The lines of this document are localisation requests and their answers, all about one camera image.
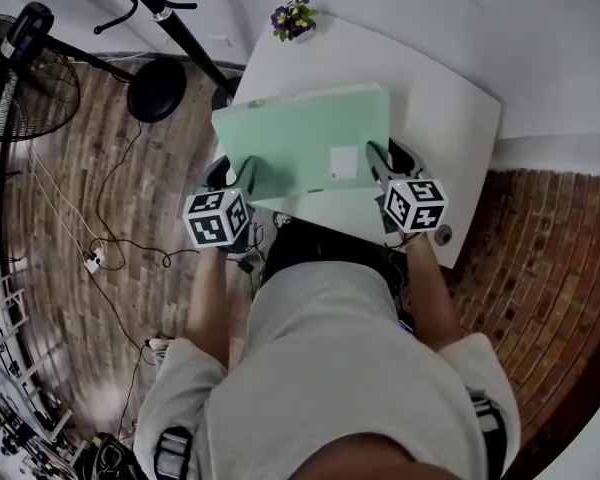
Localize white metal shelf rack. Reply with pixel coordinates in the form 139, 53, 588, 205
0, 267, 77, 472

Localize person's right forearm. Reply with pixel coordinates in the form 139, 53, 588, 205
403, 232, 467, 354

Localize black cable bundle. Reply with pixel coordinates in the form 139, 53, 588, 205
235, 210, 294, 302

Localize green folder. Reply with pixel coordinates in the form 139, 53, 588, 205
210, 82, 392, 204

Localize purple flower pot plant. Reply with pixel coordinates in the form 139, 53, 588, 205
270, 0, 319, 44

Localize black coat rack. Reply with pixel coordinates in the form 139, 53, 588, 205
17, 0, 244, 112

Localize black bag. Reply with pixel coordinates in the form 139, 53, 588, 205
73, 431, 149, 480

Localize white power strip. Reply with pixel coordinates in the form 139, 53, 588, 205
82, 247, 106, 274

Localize black floor cable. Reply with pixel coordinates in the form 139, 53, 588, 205
85, 266, 154, 442

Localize person's light grey shirt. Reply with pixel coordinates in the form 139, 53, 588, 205
132, 260, 524, 480

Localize person's black trousers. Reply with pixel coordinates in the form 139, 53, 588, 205
265, 217, 406, 294

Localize black standing fan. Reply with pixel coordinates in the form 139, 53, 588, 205
0, 1, 188, 143

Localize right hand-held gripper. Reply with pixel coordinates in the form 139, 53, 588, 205
364, 137, 449, 235

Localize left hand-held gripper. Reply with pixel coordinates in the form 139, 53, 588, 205
182, 155, 261, 255

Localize person's left forearm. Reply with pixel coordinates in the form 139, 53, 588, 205
185, 247, 231, 369

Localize thin white cable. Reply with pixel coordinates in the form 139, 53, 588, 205
25, 140, 101, 257

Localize grey black shoulder strap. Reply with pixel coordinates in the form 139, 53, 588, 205
153, 424, 195, 480
468, 391, 510, 480

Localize long black cable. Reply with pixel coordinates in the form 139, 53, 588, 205
92, 120, 201, 272

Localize white plug adapter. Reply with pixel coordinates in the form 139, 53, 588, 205
146, 336, 170, 365

